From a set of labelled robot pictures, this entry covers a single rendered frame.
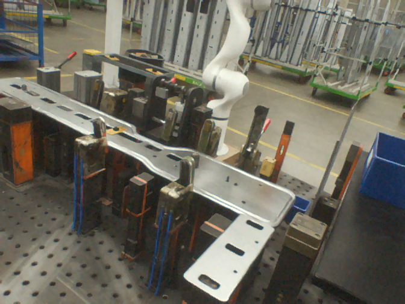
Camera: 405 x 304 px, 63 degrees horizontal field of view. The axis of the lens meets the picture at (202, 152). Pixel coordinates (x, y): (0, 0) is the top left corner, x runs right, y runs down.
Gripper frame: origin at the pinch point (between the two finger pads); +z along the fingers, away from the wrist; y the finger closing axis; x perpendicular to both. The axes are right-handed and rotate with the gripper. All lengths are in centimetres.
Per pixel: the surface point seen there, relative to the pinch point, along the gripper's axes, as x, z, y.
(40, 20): -401, 73, -225
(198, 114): 11.4, 34.6, 6.2
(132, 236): 16, 66, 44
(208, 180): 31, 45, 29
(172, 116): 4.0, 36.5, 12.2
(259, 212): 50, 45, 33
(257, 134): 37, 32, 11
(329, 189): 56, 145, -211
